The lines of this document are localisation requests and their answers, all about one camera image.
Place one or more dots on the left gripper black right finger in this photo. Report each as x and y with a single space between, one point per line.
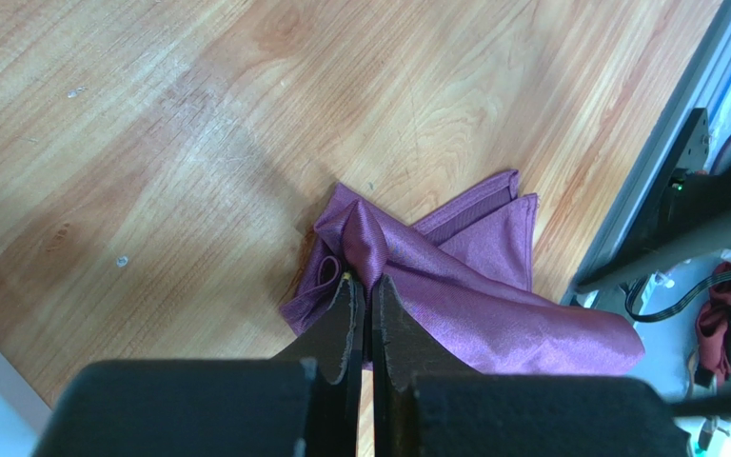
427 402

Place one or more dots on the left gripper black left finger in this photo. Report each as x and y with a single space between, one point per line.
302 402

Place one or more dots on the purple cloth napkin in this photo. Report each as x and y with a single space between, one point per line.
464 273

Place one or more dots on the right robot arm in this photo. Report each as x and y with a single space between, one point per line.
686 213

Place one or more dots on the aluminium frame rail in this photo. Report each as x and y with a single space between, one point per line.
703 85

